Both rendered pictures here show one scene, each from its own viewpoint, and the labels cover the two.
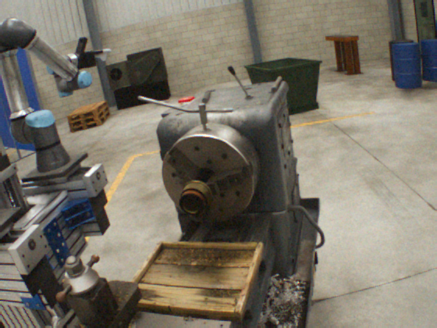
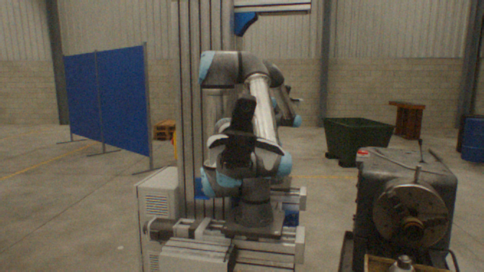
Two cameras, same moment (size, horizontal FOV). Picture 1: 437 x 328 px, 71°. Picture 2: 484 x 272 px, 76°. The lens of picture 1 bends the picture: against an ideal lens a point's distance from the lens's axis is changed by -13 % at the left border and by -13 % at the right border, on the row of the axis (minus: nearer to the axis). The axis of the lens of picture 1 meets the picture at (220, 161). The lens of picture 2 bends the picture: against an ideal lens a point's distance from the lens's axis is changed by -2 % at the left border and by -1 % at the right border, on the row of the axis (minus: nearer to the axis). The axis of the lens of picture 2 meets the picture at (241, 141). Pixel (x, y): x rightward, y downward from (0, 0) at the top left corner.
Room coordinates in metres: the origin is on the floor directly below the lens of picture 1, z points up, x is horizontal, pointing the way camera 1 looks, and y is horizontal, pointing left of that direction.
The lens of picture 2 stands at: (-0.32, 0.80, 1.71)
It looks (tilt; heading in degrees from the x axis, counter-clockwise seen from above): 11 degrees down; 2
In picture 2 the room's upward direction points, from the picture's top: straight up
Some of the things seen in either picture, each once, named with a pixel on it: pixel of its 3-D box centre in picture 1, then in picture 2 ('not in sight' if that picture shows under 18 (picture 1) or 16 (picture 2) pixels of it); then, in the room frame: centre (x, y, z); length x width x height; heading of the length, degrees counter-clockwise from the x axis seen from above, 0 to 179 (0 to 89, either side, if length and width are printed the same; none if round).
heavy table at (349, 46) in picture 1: (342, 53); (404, 119); (9.35, -3.91, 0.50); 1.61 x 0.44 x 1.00; 178
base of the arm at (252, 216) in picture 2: not in sight; (255, 207); (0.85, 0.78, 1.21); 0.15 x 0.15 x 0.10
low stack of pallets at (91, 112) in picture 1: (89, 115); (172, 129); (8.84, 3.12, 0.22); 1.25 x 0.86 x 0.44; 1
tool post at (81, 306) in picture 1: (93, 299); not in sight; (0.56, 0.32, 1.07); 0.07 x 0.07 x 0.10; 70
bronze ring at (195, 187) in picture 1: (195, 197); (412, 227); (0.96, 0.09, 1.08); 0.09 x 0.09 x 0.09; 71
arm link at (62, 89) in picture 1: (65, 84); (274, 119); (1.62, 0.65, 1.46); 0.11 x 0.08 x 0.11; 58
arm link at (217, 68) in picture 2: not in sight; (220, 127); (0.82, 0.91, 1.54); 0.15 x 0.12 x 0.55; 101
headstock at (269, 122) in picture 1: (235, 140); (397, 189); (1.48, -0.08, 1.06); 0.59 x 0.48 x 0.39; 160
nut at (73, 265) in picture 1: (72, 264); (404, 260); (0.56, 0.33, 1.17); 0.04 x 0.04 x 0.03
